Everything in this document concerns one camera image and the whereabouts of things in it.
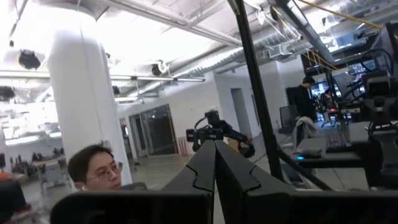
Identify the standing person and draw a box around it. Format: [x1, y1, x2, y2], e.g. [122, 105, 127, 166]
[294, 75, 320, 124]

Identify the grey jacket on chair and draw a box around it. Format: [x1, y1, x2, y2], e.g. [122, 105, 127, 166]
[292, 116, 320, 147]

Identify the dark office chair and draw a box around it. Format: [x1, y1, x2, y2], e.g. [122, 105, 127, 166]
[278, 105, 299, 135]

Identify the neighbouring black robot rig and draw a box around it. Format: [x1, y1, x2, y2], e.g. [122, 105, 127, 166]
[360, 21, 398, 189]

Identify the silver ceiling duct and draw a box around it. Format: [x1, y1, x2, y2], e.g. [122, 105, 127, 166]
[173, 30, 301, 79]

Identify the white round column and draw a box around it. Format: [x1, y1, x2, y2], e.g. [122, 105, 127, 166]
[45, 9, 133, 188]

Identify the grey work desk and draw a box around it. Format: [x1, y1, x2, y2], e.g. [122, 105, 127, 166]
[294, 120, 398, 169]

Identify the glass double door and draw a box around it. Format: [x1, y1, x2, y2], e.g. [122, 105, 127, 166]
[128, 103, 178, 158]

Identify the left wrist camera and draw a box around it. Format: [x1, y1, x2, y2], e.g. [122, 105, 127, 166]
[203, 110, 222, 127]

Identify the yellow ceiling pipe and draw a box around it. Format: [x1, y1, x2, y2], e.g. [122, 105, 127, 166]
[297, 0, 384, 30]

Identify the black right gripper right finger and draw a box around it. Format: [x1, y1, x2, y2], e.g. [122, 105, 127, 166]
[214, 139, 398, 224]

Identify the long ceiling light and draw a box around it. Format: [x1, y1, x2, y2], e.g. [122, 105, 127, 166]
[109, 74, 206, 83]

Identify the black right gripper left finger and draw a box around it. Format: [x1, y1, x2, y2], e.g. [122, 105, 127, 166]
[49, 139, 216, 224]

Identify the black ceiling dome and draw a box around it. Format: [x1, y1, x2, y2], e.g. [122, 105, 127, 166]
[17, 49, 42, 70]

